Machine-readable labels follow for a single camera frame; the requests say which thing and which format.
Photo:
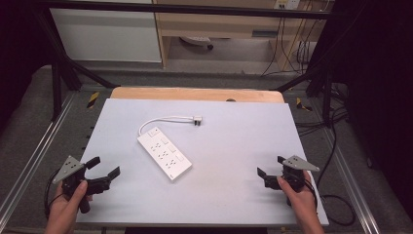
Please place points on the person's left hand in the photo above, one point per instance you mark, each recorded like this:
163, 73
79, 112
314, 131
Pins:
65, 209

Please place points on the white cabinet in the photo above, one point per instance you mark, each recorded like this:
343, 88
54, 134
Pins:
104, 32

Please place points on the aluminium rail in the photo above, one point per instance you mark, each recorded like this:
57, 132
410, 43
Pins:
35, 152
350, 182

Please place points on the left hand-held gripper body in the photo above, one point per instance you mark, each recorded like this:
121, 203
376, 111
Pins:
73, 174

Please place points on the grey power strip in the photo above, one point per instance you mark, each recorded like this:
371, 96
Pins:
195, 40

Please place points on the black curtain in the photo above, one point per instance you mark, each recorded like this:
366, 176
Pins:
380, 81
16, 48

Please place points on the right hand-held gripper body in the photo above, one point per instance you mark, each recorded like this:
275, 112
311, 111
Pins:
297, 164

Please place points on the black metal frame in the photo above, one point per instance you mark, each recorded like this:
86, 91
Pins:
181, 9

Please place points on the light wooden desk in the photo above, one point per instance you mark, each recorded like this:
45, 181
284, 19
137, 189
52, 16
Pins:
211, 24

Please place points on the person's right hand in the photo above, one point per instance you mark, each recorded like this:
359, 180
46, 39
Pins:
303, 203

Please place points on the white power strip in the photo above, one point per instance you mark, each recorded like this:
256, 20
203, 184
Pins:
164, 153

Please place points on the white wall socket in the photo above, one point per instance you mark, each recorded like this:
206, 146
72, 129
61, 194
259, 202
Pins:
287, 4

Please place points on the yellow black tape marking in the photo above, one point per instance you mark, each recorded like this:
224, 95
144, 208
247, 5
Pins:
93, 99

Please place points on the wooden table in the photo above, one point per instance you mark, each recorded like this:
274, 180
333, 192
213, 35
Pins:
195, 95

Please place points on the white power plug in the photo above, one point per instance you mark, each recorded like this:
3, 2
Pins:
197, 120

